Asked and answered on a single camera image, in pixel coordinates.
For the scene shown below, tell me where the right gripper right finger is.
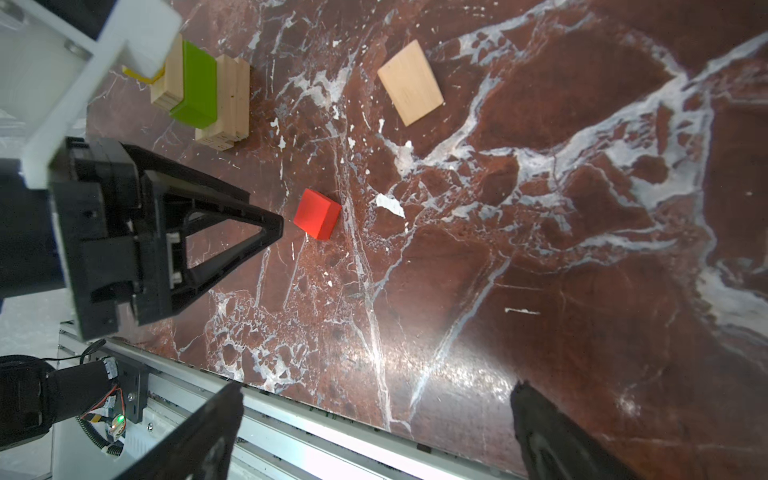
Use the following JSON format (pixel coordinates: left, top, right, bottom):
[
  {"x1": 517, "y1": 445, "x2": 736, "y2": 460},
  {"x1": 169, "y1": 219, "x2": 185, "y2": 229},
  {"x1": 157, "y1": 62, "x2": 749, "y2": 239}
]
[{"x1": 510, "y1": 381, "x2": 639, "y2": 479}]

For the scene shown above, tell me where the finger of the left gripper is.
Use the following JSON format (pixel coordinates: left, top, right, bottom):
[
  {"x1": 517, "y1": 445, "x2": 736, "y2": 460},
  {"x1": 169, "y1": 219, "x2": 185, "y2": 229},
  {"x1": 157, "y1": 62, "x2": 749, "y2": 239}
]
[{"x1": 125, "y1": 145, "x2": 284, "y2": 325}]

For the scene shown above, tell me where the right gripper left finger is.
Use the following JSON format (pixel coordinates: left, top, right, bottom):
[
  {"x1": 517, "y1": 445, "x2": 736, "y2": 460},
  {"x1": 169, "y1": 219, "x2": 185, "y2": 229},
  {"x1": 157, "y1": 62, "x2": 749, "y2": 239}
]
[{"x1": 118, "y1": 383, "x2": 244, "y2": 479}]

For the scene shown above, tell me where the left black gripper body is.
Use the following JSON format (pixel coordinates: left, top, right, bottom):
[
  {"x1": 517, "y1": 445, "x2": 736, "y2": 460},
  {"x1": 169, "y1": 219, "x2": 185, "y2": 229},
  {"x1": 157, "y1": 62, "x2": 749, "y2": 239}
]
[{"x1": 1, "y1": 137, "x2": 180, "y2": 340}]

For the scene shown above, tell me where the green block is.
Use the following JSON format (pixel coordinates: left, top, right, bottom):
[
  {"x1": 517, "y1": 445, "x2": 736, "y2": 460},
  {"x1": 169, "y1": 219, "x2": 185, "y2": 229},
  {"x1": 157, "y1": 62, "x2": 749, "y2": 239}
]
[{"x1": 170, "y1": 40, "x2": 217, "y2": 129}]

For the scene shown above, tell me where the yellow dice cube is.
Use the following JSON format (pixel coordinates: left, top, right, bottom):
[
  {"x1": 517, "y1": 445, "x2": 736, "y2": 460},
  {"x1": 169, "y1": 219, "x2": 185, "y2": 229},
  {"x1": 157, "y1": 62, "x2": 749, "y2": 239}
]
[{"x1": 121, "y1": 65, "x2": 165, "y2": 85}]

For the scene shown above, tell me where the red cube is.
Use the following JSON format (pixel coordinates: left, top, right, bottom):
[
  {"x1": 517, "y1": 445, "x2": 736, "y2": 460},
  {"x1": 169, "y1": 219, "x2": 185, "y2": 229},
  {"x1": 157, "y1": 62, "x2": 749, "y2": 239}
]
[{"x1": 293, "y1": 189, "x2": 341, "y2": 241}]

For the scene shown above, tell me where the small wood cube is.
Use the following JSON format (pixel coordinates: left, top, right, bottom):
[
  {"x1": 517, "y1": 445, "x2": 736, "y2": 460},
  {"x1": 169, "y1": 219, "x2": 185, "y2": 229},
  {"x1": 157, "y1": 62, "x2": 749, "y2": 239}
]
[{"x1": 377, "y1": 40, "x2": 444, "y2": 126}]

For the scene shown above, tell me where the grooved wood block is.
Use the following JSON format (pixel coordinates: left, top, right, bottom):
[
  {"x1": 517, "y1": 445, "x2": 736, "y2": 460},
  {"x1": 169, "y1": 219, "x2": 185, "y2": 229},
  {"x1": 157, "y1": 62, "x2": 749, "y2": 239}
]
[{"x1": 150, "y1": 34, "x2": 184, "y2": 112}]

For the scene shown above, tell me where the left circuit board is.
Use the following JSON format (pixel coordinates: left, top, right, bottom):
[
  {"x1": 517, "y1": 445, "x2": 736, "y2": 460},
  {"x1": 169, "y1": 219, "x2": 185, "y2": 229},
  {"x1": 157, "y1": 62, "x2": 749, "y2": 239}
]
[{"x1": 76, "y1": 385, "x2": 127, "y2": 458}]

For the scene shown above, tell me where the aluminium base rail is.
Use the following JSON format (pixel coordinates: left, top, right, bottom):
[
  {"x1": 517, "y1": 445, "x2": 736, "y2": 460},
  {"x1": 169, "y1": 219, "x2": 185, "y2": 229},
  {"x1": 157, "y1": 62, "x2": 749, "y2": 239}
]
[{"x1": 50, "y1": 320, "x2": 523, "y2": 480}]

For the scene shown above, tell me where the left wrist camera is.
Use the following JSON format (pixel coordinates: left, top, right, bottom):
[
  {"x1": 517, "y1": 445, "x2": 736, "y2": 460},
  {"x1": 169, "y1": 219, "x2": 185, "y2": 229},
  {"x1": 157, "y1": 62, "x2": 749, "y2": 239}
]
[{"x1": 1, "y1": 1, "x2": 182, "y2": 190}]

